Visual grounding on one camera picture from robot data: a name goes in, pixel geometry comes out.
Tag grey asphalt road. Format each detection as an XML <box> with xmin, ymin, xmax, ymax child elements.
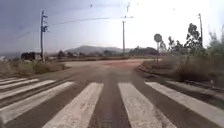
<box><xmin>0</xmin><ymin>58</ymin><xmax>224</xmax><ymax>128</ymax></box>

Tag distant hill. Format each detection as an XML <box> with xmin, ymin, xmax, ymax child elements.
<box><xmin>64</xmin><ymin>44</ymin><xmax>133</xmax><ymax>56</ymax></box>

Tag tall utility pole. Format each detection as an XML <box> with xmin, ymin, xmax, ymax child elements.
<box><xmin>120</xmin><ymin>14</ymin><xmax>134</xmax><ymax>57</ymax></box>

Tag distant tree line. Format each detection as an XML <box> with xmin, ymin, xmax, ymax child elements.
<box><xmin>56</xmin><ymin>46</ymin><xmax>160</xmax><ymax>58</ymax></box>

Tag white zebra crossing stripes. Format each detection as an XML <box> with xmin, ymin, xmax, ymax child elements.
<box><xmin>0</xmin><ymin>77</ymin><xmax>224</xmax><ymax>128</ymax></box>

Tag dry brush verge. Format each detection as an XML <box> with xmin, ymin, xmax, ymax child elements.
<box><xmin>137</xmin><ymin>54</ymin><xmax>224</xmax><ymax>88</ymax></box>

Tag utility pole with crossarms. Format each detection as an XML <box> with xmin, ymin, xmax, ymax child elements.
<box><xmin>39</xmin><ymin>9</ymin><xmax>50</xmax><ymax>63</ymax></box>

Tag dark building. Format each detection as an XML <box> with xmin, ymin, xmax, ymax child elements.
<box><xmin>20</xmin><ymin>51</ymin><xmax>43</xmax><ymax>62</ymax></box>

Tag dry grass verge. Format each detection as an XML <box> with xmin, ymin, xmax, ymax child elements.
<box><xmin>0</xmin><ymin>59</ymin><xmax>69</xmax><ymax>80</ymax></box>

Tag row of trees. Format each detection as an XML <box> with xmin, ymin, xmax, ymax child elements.
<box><xmin>159</xmin><ymin>22</ymin><xmax>224</xmax><ymax>58</ymax></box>

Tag thin utility pole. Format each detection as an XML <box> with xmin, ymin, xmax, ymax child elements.
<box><xmin>197</xmin><ymin>12</ymin><xmax>204</xmax><ymax>48</ymax></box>

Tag round road sign on post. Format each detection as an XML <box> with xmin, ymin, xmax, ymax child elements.
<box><xmin>153</xmin><ymin>33</ymin><xmax>163</xmax><ymax>64</ymax></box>

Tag overhead wires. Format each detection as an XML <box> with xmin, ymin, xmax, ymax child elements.
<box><xmin>13</xmin><ymin>2</ymin><xmax>134</xmax><ymax>39</ymax></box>

